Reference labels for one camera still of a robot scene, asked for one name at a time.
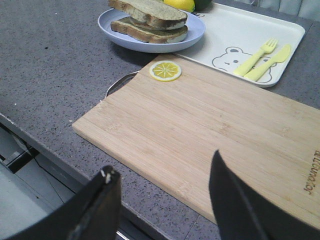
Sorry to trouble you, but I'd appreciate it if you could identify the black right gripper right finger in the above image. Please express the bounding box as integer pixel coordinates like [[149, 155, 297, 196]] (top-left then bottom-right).
[[208, 150, 320, 240]]

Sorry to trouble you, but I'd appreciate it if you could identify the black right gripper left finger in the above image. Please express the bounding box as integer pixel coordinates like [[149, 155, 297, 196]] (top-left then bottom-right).
[[0, 165, 121, 240]]

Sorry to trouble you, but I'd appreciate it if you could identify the bread slice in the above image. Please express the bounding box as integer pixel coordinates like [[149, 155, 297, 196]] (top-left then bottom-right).
[[108, 0, 188, 27], [110, 16, 188, 44]]

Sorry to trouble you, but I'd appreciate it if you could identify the white bear tray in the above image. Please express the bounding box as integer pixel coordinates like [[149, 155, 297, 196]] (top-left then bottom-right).
[[176, 3, 305, 75]]

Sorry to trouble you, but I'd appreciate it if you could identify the wooden cutting board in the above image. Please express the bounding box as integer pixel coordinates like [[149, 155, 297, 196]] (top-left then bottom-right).
[[72, 54, 320, 228]]

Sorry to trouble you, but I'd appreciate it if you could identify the yellow plastic knife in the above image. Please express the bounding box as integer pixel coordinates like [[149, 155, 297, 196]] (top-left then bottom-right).
[[244, 44, 292, 82]]

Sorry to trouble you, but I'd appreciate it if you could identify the yellow lemon slice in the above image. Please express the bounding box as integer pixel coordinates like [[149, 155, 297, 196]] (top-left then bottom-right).
[[149, 60, 182, 82]]

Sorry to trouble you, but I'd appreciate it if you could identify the yellow plastic fork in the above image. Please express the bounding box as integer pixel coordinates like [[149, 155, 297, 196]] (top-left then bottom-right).
[[233, 38, 278, 77]]

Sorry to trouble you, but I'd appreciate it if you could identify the blue round plate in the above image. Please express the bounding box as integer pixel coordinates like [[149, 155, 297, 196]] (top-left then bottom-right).
[[97, 8, 206, 54]]

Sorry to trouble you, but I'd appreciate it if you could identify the fried egg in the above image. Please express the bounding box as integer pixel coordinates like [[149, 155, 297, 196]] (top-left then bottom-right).
[[129, 17, 185, 31]]

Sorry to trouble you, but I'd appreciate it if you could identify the green lime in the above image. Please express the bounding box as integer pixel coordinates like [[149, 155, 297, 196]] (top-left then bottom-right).
[[194, 0, 212, 11]]

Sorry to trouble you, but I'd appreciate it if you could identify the yellow lemon front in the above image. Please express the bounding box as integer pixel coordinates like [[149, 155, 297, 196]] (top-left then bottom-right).
[[163, 0, 196, 13]]

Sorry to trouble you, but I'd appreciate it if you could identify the grey curtain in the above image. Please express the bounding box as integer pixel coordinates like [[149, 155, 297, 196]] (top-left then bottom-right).
[[239, 0, 320, 22]]

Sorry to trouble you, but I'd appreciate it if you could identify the metal cutting board handle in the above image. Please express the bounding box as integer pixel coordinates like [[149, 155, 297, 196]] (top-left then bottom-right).
[[105, 70, 139, 98]]

